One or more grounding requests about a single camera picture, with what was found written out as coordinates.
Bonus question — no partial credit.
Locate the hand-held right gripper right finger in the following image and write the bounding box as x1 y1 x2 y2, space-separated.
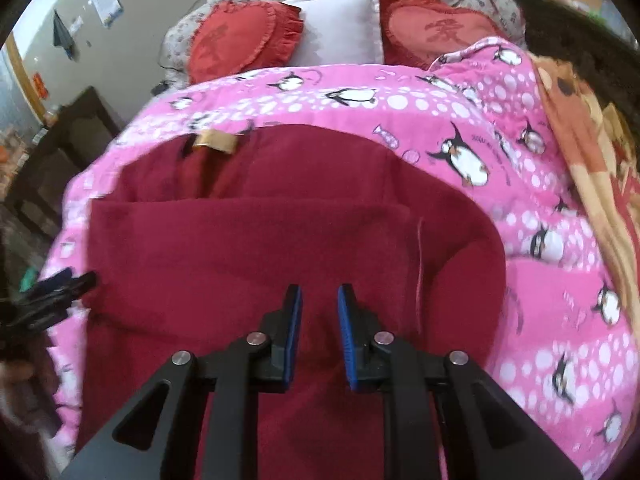
336 284 583 480

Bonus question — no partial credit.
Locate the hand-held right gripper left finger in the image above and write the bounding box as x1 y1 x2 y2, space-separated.
60 284 305 480

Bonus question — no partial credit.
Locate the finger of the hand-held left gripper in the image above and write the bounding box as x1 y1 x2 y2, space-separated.
22 270 98 331

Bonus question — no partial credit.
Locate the dark red knit garment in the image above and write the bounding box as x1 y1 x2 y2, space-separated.
75 122 508 480

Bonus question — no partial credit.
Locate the dark wooden cabinet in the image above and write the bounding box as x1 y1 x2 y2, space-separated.
0 87 126 241

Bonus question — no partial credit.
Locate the pink penguin print blanket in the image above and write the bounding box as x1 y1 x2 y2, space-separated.
37 40 640 480

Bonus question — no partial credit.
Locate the red heart-shaped pillow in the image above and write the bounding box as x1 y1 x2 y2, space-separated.
379 0 508 71
187 0 306 83

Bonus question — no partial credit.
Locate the orange cartoon print blanket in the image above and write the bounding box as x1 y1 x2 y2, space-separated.
530 52 640 311

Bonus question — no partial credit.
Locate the white pillow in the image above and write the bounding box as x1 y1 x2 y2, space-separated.
282 0 385 68

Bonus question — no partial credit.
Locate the dark carved wooden furniture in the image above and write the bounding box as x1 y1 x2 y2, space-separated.
502 0 640 111

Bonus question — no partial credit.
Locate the dark cloth on wall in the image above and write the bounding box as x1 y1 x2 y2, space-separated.
52 10 81 61

